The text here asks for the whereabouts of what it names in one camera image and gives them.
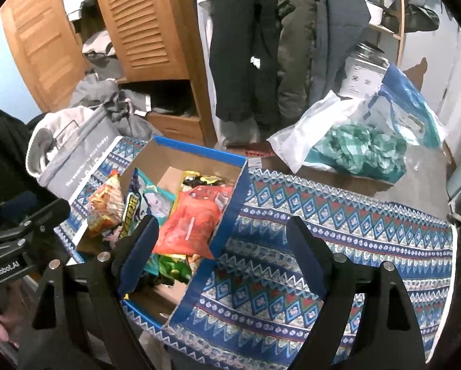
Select blue plastic bag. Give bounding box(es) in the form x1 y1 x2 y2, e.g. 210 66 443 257
363 64 447 149

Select panelled wooden wardrobe door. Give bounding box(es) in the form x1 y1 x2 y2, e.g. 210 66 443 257
0 0 89 113

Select black hanging coat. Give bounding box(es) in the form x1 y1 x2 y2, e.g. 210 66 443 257
209 0 282 122

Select teal cartoon snack packet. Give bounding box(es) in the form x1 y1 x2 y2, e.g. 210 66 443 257
117 167 176 248

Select grey tote bag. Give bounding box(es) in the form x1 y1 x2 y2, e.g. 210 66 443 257
26 106 154 202

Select black bag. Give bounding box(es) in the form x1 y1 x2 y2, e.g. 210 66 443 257
0 102 59 217

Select blue-grey hanging coat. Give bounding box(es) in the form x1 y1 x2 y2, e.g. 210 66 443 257
311 0 372 98

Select large orange snack packet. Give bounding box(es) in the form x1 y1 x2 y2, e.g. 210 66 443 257
151 185 234 260

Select louvered wooden wardrobe door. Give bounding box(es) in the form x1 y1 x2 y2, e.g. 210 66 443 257
88 0 195 84

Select white plastic bag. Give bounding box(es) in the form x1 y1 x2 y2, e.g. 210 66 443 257
267 90 370 175

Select wooden wardrobe frame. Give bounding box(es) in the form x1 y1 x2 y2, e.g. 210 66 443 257
117 77 218 148

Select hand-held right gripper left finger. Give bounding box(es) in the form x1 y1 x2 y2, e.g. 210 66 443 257
22 215 160 370

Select blue patterned tablecloth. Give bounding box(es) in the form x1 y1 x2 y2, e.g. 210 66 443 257
53 136 458 364

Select wooden shelf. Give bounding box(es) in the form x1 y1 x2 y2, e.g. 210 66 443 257
363 0 405 67

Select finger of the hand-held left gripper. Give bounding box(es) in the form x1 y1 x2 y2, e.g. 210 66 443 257
7 198 71 246

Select olive hanging jacket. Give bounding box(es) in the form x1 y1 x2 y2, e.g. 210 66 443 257
271 0 318 121

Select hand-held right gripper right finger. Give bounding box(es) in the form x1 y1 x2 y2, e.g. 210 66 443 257
286 216 427 370

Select blue-edged cardboard box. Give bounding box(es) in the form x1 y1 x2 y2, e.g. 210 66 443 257
76 136 250 331

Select white hanging garment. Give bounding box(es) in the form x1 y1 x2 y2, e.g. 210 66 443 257
196 0 220 148

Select grey garment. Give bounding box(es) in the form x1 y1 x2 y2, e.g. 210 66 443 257
71 73 155 125

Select orange fries snack packet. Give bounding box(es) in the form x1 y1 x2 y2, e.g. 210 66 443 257
87 170 124 238

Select dark shoes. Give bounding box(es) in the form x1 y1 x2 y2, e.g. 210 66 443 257
385 0 441 34

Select pile of clothes in wardrobe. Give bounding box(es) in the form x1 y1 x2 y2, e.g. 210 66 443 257
61 0 124 82

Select white printed tin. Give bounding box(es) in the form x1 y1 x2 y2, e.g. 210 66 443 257
340 42 390 99

